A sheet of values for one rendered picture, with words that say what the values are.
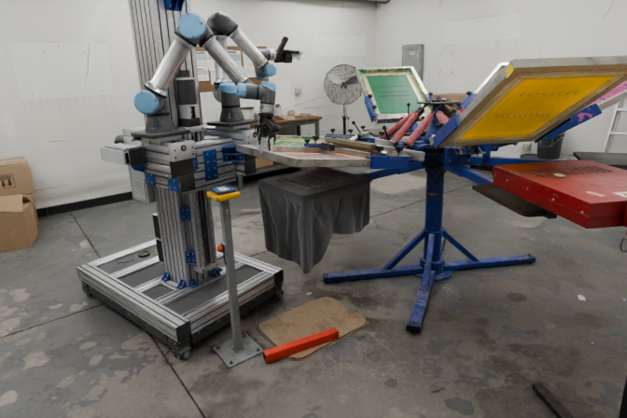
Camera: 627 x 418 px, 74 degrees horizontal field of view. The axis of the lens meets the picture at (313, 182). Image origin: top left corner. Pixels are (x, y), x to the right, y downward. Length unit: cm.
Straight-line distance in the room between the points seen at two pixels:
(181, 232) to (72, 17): 358
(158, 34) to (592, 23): 499
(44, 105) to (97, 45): 92
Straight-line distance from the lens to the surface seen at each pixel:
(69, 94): 567
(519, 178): 187
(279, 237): 234
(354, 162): 213
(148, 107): 217
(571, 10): 626
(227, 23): 264
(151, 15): 258
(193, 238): 272
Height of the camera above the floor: 154
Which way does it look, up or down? 15 degrees down
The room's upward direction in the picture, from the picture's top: 2 degrees counter-clockwise
